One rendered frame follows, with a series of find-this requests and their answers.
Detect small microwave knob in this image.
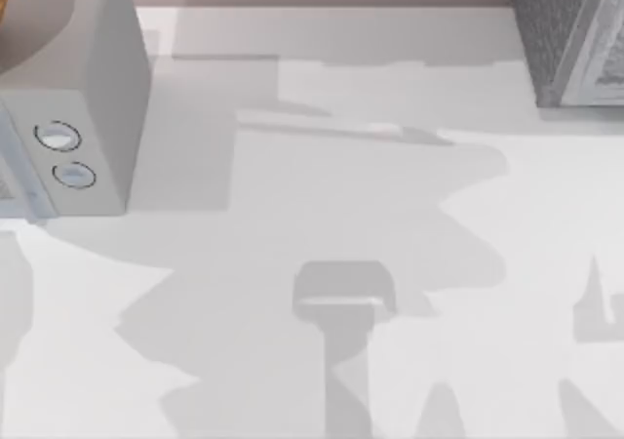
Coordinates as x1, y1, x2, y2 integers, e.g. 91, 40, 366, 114
51, 161, 98, 190

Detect pale microwave oven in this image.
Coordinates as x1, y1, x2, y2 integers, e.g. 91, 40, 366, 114
0, 0, 153, 225

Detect large microwave knob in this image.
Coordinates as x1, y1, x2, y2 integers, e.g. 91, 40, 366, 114
33, 120, 83, 153

